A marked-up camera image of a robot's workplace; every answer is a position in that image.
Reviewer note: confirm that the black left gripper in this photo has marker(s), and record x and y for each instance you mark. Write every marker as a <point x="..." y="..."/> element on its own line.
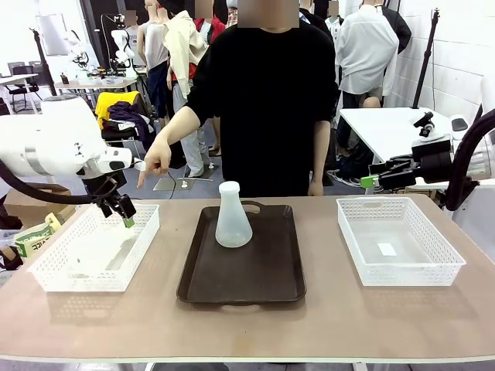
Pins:
<point x="104" y="183"/>

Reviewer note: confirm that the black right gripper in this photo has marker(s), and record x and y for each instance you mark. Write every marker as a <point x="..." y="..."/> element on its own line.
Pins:
<point x="433" y="166"/>

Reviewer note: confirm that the translucent plastic conical flask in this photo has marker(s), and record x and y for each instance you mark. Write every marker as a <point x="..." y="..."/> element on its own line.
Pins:
<point x="233" y="224"/>

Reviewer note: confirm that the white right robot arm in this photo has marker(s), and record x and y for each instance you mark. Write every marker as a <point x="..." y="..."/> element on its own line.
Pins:
<point x="485" y="158"/>

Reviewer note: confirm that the person right forearm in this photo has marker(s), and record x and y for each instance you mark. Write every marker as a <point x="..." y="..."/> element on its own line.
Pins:
<point x="179" y="125"/>

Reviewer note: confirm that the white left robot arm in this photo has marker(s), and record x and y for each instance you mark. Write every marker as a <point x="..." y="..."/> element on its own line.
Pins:
<point x="50" y="135"/>

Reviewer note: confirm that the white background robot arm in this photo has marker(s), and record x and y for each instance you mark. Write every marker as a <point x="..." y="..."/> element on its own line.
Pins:
<point x="121" y="42"/>

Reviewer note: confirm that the person left forearm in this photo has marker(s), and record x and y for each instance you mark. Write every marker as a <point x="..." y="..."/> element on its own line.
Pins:
<point x="320" y="150"/>

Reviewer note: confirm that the person right hand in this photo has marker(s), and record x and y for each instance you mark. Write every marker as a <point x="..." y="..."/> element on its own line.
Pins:
<point x="158" y="158"/>

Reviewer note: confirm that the person left hand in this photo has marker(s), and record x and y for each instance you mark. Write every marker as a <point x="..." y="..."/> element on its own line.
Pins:
<point x="315" y="189"/>

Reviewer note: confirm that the white basket holding labware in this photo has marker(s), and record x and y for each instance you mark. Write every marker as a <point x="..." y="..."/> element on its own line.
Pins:
<point x="143" y="220"/>

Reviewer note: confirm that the translucent plastic labware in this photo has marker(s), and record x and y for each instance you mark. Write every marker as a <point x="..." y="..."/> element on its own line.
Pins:
<point x="108" y="251"/>

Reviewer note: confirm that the large white table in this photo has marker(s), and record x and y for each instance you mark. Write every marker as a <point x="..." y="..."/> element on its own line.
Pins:
<point x="386" y="127"/>

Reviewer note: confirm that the grey floor plate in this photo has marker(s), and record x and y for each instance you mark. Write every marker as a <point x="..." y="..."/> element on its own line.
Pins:
<point x="170" y="184"/>

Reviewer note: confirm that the black chair with clothes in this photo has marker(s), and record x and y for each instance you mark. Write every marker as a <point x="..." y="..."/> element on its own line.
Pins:
<point x="116" y="135"/>

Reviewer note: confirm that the white paper label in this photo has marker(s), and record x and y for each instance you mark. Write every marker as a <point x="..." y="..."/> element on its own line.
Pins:
<point x="386" y="249"/>

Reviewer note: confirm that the green and white carton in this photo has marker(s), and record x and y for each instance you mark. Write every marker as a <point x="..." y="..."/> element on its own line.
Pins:
<point x="33" y="239"/>

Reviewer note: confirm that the brown cardboard box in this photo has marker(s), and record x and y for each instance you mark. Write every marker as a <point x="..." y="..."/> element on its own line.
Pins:
<point x="23" y="201"/>

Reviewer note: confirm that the white basket with label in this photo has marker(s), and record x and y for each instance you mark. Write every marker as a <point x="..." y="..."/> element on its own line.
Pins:
<point x="444" y="266"/>

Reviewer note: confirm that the yellow garment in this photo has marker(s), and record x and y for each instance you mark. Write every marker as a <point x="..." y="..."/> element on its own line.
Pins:
<point x="106" y="102"/>

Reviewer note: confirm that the black tripod stand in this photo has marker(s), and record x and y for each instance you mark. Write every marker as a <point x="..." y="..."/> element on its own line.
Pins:
<point x="425" y="58"/>
<point x="44" y="65"/>

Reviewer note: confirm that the mannequin with white shirt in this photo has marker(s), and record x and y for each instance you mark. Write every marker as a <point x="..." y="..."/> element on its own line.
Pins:
<point x="363" y="50"/>

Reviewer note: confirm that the background workbench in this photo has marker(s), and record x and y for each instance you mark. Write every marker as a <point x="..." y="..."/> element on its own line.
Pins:
<point x="93" y="83"/>

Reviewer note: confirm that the person torso in black shirt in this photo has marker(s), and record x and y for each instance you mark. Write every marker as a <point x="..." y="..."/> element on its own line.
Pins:
<point x="270" y="108"/>

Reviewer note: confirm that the dark brown plastic tray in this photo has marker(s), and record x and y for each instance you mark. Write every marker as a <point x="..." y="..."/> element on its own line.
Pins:
<point x="243" y="270"/>

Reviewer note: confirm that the black hanging garment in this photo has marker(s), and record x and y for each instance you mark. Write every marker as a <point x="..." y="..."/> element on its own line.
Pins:
<point x="400" y="27"/>

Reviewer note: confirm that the black office chair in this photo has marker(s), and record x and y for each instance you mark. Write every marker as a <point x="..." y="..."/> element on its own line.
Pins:
<point x="23" y="85"/>

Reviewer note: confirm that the mannequin with white tank top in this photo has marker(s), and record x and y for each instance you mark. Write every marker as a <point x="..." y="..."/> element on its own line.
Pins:
<point x="154" y="50"/>

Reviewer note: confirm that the mannequin with cream jacket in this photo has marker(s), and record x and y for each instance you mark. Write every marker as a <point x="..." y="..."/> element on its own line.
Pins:
<point x="181" y="50"/>

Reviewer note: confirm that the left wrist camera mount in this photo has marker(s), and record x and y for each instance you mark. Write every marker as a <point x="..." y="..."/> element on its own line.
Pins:
<point x="116" y="160"/>

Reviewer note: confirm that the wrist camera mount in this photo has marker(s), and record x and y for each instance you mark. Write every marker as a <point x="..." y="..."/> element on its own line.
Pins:
<point x="116" y="160"/>
<point x="429" y="133"/>

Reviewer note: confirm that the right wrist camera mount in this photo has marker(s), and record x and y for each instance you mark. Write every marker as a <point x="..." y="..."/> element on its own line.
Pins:
<point x="429" y="133"/>

